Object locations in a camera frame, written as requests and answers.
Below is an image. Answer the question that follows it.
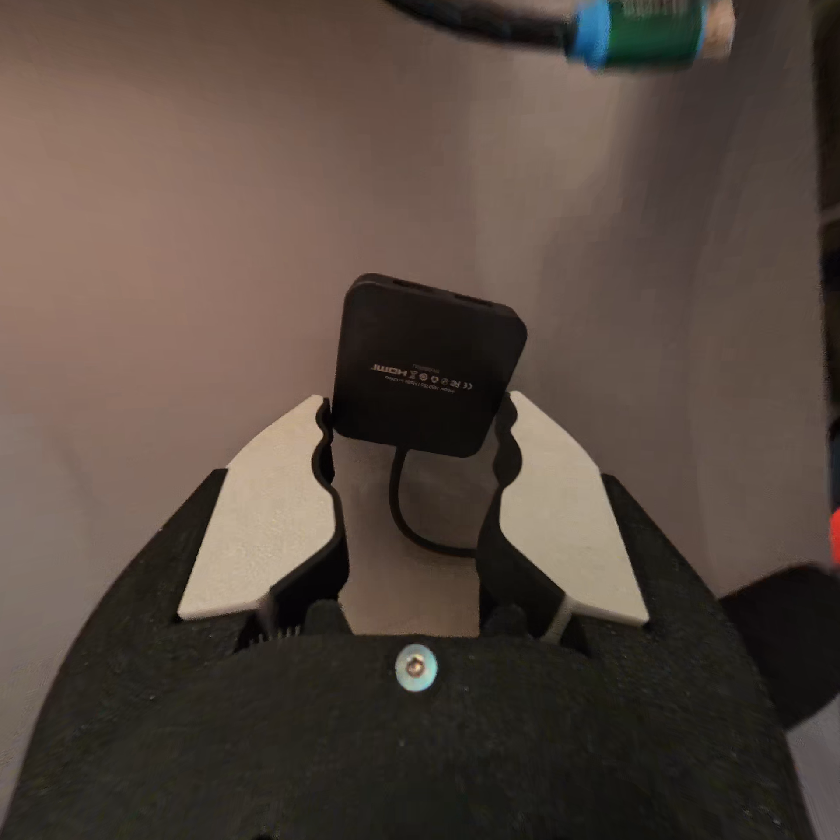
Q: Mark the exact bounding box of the braided hdmi cable green plug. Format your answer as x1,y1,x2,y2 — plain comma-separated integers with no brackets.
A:
381,0,736,72

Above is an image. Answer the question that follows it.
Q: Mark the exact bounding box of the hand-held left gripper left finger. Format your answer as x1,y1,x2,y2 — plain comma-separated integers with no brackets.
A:
177,394,349,635

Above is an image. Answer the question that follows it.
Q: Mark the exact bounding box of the black hdmi switch box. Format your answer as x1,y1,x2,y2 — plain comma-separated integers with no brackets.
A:
331,272,528,559

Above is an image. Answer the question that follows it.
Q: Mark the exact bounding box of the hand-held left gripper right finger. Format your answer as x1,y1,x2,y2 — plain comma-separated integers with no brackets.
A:
477,391,651,643

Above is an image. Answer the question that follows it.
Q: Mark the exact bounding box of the black rounded object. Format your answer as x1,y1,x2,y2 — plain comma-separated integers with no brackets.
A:
718,566,840,731

